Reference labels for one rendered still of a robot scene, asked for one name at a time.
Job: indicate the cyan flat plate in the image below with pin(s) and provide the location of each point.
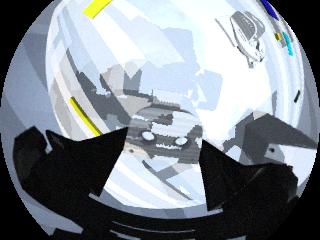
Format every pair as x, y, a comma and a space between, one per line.
288, 45

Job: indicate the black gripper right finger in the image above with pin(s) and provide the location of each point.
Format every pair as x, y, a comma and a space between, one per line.
223, 177

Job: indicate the yellow flat rectangular plate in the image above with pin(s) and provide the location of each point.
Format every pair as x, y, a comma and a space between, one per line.
96, 7

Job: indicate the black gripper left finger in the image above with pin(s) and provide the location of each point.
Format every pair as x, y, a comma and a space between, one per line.
93, 159

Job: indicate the yellow flat bar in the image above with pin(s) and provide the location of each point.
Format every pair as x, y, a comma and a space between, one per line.
85, 118

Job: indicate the small yellow block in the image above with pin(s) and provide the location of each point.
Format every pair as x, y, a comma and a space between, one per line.
277, 36

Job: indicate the blue rectangular plate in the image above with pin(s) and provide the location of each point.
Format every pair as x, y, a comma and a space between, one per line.
269, 9

